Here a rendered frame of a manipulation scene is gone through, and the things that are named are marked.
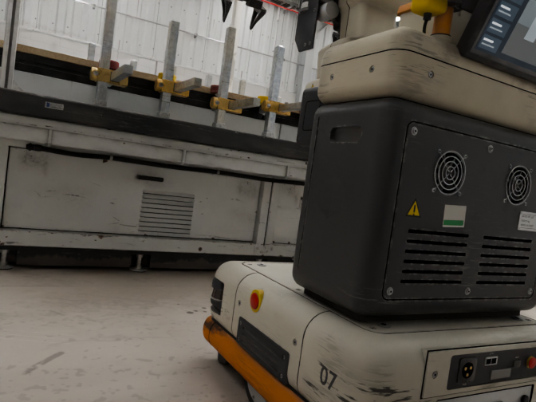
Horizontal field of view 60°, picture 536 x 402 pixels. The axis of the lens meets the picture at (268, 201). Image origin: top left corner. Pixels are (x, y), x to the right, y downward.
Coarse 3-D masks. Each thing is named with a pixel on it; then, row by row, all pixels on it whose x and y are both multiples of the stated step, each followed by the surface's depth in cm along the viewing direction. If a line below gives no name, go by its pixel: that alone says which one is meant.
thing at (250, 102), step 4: (236, 100) 197; (240, 100) 194; (244, 100) 190; (248, 100) 187; (252, 100) 184; (256, 100) 184; (260, 100) 185; (232, 104) 201; (236, 104) 197; (240, 104) 193; (244, 104) 190; (248, 104) 187; (252, 104) 184; (256, 104) 184; (212, 108) 220; (232, 108) 203; (236, 108) 201; (240, 108) 200
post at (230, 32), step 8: (232, 32) 202; (232, 40) 202; (224, 48) 203; (232, 48) 202; (224, 56) 202; (232, 56) 203; (224, 64) 202; (224, 72) 202; (224, 80) 202; (224, 88) 203; (224, 96) 203; (216, 112) 204; (224, 112) 204; (216, 120) 203; (224, 120) 204
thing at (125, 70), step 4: (124, 64) 159; (120, 68) 164; (124, 68) 159; (128, 68) 159; (132, 68) 160; (112, 72) 177; (116, 72) 170; (120, 72) 163; (124, 72) 159; (128, 72) 159; (112, 76) 176; (116, 76) 169; (120, 76) 167; (124, 76) 165; (128, 76) 164; (112, 80) 178; (116, 80) 177; (120, 80) 175
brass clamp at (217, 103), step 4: (212, 100) 202; (216, 100) 201; (220, 100) 202; (224, 100) 203; (228, 100) 203; (232, 100) 204; (212, 104) 202; (216, 104) 201; (220, 104) 202; (224, 104) 203; (228, 104) 204; (216, 108) 203; (220, 108) 202; (224, 108) 203; (228, 108) 204; (232, 112) 209; (236, 112) 207; (240, 112) 207
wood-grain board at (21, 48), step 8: (0, 40) 179; (24, 48) 183; (32, 48) 185; (40, 56) 187; (48, 56) 188; (56, 56) 189; (64, 56) 190; (72, 56) 192; (80, 64) 193; (88, 64) 195; (96, 64) 196; (136, 72) 205; (152, 80) 208; (176, 80) 213; (200, 88) 219; (208, 88) 221; (232, 96) 227; (240, 96) 229; (296, 112) 246
